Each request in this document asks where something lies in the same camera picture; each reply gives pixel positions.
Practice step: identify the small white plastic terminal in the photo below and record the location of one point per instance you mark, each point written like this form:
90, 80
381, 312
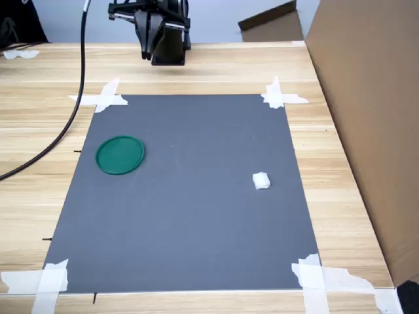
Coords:
261, 181

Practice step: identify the round green lid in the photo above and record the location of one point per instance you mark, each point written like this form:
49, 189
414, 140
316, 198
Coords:
120, 155

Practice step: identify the white tape strip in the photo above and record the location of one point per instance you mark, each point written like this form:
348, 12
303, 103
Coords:
19, 281
294, 98
343, 279
82, 99
312, 294
274, 88
109, 90
49, 294
388, 301

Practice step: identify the brown cardboard flap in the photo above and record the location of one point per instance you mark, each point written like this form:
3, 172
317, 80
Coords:
275, 26

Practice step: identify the black bag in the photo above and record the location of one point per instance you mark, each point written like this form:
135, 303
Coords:
23, 19

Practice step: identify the crumpled white tape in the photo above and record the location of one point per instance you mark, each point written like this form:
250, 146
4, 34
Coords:
16, 54

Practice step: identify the dark grey mat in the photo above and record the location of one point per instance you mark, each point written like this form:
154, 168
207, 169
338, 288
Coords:
183, 212

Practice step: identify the large brown cardboard box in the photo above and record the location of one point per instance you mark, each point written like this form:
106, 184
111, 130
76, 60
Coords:
376, 114

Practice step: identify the black rounded object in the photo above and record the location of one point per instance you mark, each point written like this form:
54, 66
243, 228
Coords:
409, 297

